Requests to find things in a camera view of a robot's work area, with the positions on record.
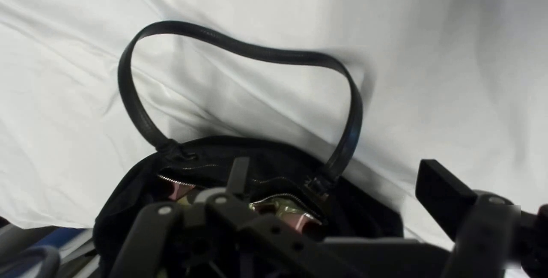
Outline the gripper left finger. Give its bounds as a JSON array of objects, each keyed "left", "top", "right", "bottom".
[{"left": 108, "top": 156, "right": 365, "bottom": 278}]

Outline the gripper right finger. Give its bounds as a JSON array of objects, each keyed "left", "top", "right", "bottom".
[{"left": 415, "top": 159, "right": 548, "bottom": 278}]

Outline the pink and gold nail polish bottle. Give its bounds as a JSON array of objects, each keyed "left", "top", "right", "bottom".
[{"left": 250, "top": 194, "right": 324, "bottom": 236}]

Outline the white sheet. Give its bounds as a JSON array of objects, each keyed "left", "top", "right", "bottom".
[{"left": 0, "top": 0, "right": 548, "bottom": 254}]

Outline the black bag with handle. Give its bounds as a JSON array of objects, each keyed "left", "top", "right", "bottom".
[{"left": 92, "top": 20, "right": 405, "bottom": 278}]

